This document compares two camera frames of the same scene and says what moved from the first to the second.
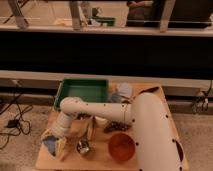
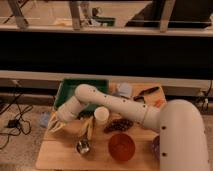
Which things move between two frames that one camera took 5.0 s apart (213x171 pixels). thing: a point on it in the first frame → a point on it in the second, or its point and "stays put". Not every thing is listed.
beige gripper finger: x=61 y=143 → x=59 y=126
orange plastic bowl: x=121 y=147 stays put
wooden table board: x=105 y=145 stays put
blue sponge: x=50 y=142 → x=44 y=118
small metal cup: x=83 y=146 stays put
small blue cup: x=115 y=97 stays put
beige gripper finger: x=48 y=133 → x=52 y=119
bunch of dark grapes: x=117 y=126 stays put
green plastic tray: x=90 y=90 stays put
